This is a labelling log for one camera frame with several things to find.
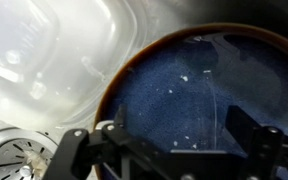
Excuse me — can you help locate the blue plate brown rim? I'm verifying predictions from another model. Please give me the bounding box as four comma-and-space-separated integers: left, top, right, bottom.
93, 22, 288, 180

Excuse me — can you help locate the metal sink drain strainer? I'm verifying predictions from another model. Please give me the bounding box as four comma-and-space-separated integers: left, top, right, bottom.
0, 128, 57, 180

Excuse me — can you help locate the clear plastic food container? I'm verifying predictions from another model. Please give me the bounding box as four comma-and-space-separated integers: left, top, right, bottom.
0, 0, 179, 130

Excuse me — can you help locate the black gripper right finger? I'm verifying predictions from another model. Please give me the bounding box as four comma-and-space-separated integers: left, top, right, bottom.
225, 106, 284, 180

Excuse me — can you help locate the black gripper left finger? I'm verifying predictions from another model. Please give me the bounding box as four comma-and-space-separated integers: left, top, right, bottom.
102, 105, 171, 180

